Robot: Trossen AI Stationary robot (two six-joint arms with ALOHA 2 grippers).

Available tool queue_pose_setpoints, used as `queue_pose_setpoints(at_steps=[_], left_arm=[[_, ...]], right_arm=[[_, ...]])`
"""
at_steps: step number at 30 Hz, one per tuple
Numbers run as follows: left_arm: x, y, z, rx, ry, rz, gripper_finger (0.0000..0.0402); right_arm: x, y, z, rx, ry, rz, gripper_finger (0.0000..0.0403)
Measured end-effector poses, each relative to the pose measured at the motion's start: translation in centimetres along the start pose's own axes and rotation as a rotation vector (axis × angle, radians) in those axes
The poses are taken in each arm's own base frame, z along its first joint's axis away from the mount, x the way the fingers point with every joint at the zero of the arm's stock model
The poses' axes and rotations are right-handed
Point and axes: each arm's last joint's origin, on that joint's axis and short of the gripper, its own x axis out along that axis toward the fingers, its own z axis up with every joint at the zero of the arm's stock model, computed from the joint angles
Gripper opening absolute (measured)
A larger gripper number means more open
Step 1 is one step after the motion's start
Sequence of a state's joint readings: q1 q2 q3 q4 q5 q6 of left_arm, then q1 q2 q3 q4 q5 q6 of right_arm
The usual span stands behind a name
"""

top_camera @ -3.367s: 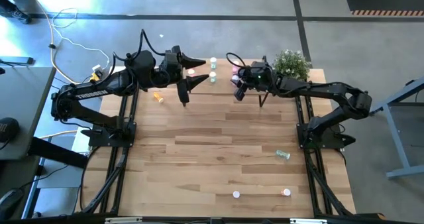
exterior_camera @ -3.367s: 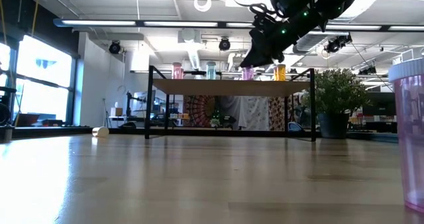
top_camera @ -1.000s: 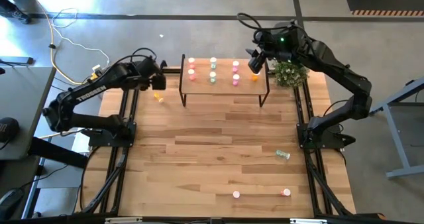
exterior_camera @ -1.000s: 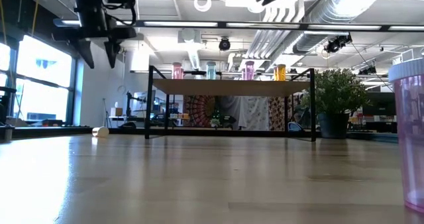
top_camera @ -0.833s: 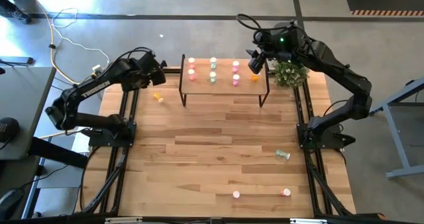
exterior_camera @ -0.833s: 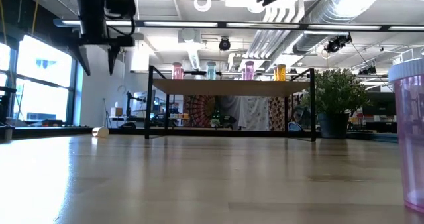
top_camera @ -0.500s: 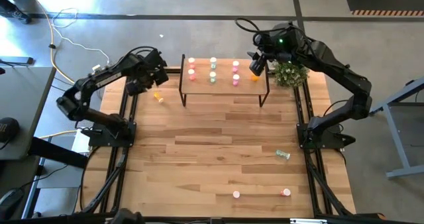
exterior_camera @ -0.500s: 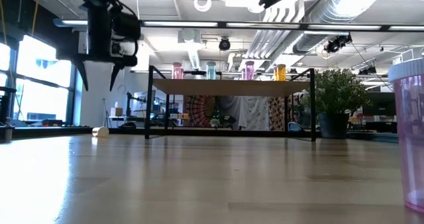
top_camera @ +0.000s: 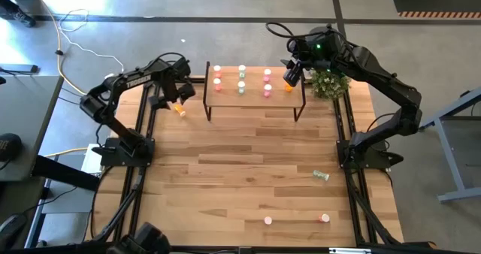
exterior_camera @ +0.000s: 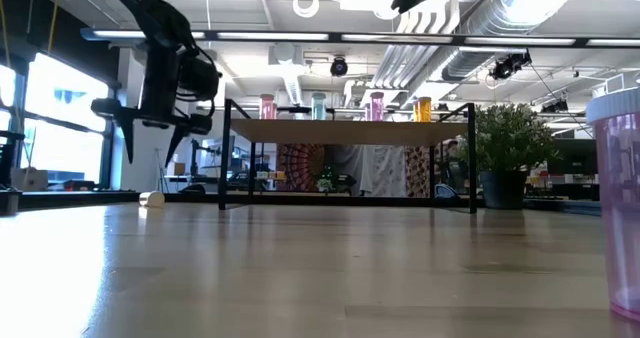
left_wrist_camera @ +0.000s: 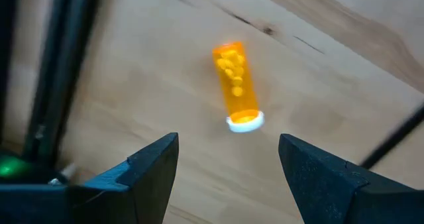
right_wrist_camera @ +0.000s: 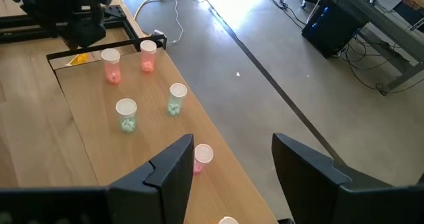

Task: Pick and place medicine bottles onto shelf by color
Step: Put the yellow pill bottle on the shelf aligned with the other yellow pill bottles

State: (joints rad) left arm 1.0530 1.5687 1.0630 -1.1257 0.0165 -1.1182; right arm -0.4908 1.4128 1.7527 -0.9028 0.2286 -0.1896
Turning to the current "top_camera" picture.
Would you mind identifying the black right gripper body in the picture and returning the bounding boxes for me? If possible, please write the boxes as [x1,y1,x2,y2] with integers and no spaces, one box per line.
[287,35,331,71]

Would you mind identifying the blue-gray table frame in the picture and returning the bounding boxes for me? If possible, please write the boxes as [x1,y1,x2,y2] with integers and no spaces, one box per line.
[414,88,481,204]

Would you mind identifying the black desk beam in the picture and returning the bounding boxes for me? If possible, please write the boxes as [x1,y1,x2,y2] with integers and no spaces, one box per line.
[32,154,101,192]

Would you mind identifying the small green potted plant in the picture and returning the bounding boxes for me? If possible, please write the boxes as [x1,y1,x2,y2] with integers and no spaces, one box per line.
[310,68,352,100]

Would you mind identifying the black flat device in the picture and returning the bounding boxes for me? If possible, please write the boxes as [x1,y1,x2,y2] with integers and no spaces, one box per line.
[0,63,40,76]

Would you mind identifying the black metal rig frame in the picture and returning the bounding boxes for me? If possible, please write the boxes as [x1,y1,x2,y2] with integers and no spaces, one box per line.
[85,75,439,254]

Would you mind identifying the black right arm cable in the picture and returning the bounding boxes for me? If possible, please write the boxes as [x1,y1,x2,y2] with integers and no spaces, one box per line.
[265,22,395,133]

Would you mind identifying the black round object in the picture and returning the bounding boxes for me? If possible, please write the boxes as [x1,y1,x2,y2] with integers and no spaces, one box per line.
[0,132,23,163]

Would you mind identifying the black bulky object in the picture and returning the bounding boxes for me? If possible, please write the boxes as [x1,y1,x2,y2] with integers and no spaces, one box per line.
[107,222,173,254]

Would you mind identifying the wooden shelf with black frame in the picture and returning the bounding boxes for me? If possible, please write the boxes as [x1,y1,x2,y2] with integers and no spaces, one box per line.
[203,61,307,122]

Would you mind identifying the person's shoe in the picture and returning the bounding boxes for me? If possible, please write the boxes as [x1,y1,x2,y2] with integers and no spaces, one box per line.
[0,0,38,28]

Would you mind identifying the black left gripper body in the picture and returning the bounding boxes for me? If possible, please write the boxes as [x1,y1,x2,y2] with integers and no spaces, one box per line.
[161,69,181,101]

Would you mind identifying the blue-gray metal leg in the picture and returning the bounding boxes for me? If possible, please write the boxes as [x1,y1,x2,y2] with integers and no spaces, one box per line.
[24,199,52,249]

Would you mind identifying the yellow cable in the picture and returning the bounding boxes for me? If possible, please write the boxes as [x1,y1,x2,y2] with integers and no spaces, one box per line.
[44,147,89,159]

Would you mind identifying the black rounded object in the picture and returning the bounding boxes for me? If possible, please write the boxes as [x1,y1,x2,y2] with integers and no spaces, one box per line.
[0,214,26,249]

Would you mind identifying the cream power cable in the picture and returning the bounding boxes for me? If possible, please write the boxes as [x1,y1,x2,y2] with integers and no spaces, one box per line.
[29,0,113,98]

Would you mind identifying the gray desk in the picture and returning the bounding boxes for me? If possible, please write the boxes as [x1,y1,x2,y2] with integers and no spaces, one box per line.
[0,75,64,183]

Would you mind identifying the thin white cable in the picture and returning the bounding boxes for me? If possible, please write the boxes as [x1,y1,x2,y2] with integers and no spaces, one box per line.
[58,8,126,80]

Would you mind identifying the silver metal bar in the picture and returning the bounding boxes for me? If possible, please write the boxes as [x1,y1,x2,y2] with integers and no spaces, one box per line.
[328,247,372,254]

